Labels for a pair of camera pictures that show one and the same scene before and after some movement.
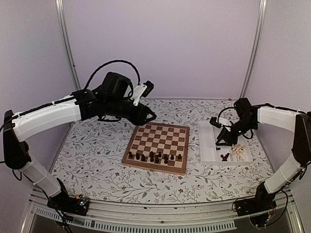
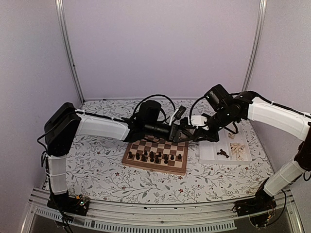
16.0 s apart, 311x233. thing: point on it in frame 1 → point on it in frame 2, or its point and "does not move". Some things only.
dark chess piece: x=166 y=156 does not move
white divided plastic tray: x=211 y=154 does not move
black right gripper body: x=245 y=127 → x=223 y=120
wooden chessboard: x=159 y=147 does not move
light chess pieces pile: x=238 y=150 does not move
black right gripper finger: x=225 y=135 → x=199 y=136
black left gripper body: x=115 y=108 → x=151 y=129
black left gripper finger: x=146 y=111 → x=184 y=136
